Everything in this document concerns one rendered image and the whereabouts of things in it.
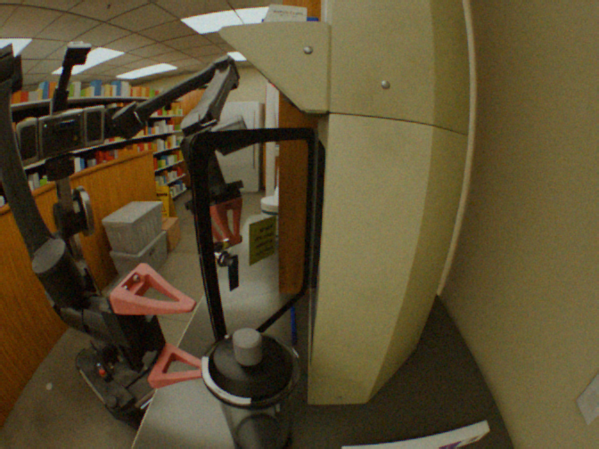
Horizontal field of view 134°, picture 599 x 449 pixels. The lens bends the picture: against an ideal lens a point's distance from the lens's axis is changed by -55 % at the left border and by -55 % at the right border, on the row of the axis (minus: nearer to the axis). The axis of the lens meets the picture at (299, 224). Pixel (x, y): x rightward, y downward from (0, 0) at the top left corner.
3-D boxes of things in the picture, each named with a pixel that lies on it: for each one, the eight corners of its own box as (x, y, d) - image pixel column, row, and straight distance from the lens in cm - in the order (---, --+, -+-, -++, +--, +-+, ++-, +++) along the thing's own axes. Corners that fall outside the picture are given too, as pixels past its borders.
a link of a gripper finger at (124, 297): (175, 309, 22) (94, 291, 28) (193, 367, 27) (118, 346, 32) (202, 267, 27) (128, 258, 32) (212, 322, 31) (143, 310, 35)
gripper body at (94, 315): (110, 310, 28) (67, 295, 33) (142, 376, 34) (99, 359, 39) (140, 276, 32) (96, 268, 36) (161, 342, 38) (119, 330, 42)
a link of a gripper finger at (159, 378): (192, 366, 27) (117, 345, 31) (208, 404, 33) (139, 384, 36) (211, 322, 31) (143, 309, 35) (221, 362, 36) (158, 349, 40)
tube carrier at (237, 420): (304, 426, 50) (315, 349, 32) (275, 471, 46) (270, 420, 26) (249, 403, 52) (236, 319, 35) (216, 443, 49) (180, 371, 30)
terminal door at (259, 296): (307, 291, 71) (315, 126, 58) (224, 364, 53) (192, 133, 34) (304, 290, 71) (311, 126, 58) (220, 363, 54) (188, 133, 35)
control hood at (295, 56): (317, 118, 59) (319, 73, 60) (329, 113, 27) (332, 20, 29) (264, 117, 60) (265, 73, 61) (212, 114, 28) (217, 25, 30)
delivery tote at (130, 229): (168, 230, 299) (163, 200, 289) (139, 257, 253) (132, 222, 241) (137, 228, 321) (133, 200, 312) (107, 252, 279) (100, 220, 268)
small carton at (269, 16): (296, 52, 42) (297, 19, 44) (306, 44, 38) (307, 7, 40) (262, 50, 41) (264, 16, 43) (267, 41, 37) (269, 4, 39)
